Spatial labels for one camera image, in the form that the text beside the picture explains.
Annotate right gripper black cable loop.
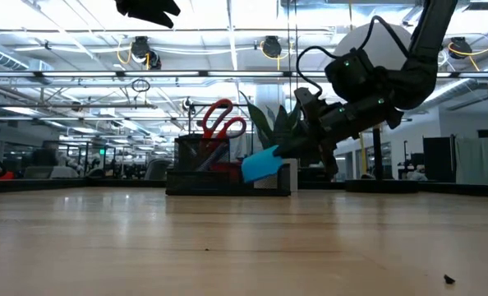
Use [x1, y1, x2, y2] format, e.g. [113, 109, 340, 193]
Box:
[296, 15, 412, 96]

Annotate black cabinet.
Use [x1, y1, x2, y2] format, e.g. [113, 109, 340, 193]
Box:
[422, 135, 458, 184]

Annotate blue sticky note pad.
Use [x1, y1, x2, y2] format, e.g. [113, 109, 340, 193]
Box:
[241, 144, 285, 184]

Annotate black mesh desk organizer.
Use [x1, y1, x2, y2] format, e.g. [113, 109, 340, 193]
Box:
[164, 133, 292, 197]

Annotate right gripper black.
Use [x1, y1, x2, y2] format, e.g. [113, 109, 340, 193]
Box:
[273, 88, 404, 178]

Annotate black ceiling cord reel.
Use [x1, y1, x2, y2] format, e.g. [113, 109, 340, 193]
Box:
[449, 36, 474, 59]
[261, 35, 283, 59]
[130, 35, 162, 71]

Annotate white screen panel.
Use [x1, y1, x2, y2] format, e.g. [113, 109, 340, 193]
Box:
[455, 137, 488, 186]

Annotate black metal table frame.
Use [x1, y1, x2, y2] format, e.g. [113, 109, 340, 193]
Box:
[0, 177, 488, 199]

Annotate black hanging cable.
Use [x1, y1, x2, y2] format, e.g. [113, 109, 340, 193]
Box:
[287, 0, 299, 99]

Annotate red handled scissors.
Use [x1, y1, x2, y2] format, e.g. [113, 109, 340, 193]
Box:
[201, 97, 248, 165]

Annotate grey marker with purple cap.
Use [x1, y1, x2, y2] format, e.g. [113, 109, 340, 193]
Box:
[194, 141, 228, 173]

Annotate snake plant in white pot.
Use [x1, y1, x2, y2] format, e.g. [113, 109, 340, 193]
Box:
[238, 90, 306, 192]

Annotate white globe lamp black base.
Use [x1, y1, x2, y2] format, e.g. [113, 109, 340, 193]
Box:
[333, 23, 421, 194]

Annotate blue and grey office chair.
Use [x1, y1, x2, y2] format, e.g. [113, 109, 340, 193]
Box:
[144, 159, 173, 182]

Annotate yellow hanging cable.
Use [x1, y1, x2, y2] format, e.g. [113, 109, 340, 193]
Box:
[357, 131, 369, 176]

